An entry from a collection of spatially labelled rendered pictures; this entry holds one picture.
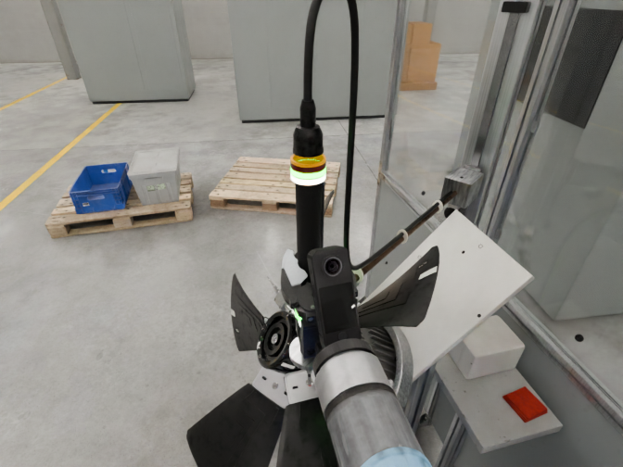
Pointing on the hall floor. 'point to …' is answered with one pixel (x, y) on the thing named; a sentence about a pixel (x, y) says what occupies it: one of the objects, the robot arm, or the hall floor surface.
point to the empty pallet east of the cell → (265, 185)
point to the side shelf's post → (451, 444)
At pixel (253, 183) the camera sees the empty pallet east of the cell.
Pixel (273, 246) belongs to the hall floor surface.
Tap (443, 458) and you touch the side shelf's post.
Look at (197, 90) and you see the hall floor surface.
